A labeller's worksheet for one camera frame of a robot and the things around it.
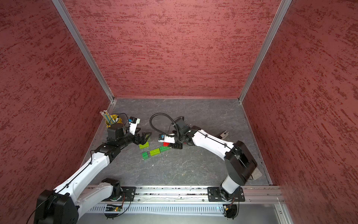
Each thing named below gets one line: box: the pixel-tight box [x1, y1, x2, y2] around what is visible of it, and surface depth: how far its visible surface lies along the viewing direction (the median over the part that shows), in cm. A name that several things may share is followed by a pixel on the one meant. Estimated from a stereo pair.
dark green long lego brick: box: [159, 146, 171, 153], surface depth 91 cm
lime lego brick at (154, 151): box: [149, 147, 161, 156], surface depth 91 cm
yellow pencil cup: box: [105, 114, 124, 129], surface depth 96 cm
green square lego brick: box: [141, 151, 150, 161], surface depth 87 cm
